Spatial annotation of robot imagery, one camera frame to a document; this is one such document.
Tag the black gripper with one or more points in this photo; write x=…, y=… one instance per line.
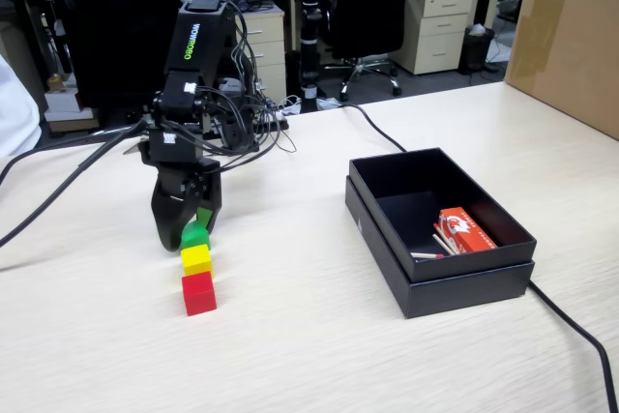
x=179, y=147

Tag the green cube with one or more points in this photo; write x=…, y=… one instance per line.
x=196, y=236

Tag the yellow cube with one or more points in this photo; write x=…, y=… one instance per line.
x=197, y=260

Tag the red cube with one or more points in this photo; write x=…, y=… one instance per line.
x=199, y=294

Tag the black WOWROBO robot arm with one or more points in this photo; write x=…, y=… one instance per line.
x=193, y=40

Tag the black box lid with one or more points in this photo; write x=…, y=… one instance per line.
x=464, y=293

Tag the black open box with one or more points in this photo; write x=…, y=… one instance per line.
x=483, y=265

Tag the large cardboard box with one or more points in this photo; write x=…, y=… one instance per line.
x=566, y=55

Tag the stacked white boxes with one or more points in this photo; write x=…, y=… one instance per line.
x=65, y=103

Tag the beige drawer cabinet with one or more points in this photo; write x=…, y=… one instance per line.
x=271, y=45

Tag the person in white clothing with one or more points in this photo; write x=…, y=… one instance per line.
x=17, y=118

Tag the black pole with white bands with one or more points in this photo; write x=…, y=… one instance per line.
x=310, y=45

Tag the large black office chair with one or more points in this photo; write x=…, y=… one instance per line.
x=111, y=21

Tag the thin black stand pole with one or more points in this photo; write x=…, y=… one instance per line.
x=287, y=21

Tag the beige side cabinet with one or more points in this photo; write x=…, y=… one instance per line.
x=19, y=45

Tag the wooden match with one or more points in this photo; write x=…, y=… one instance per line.
x=442, y=244
x=425, y=255
x=444, y=237

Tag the black wheeled office chair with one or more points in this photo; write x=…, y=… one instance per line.
x=372, y=2

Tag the orange matchbox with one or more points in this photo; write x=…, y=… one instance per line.
x=466, y=231

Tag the beige three-drawer cabinet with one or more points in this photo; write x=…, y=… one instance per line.
x=435, y=31

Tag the black trash bin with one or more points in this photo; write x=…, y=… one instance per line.
x=476, y=50

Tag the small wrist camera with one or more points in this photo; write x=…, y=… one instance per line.
x=135, y=148

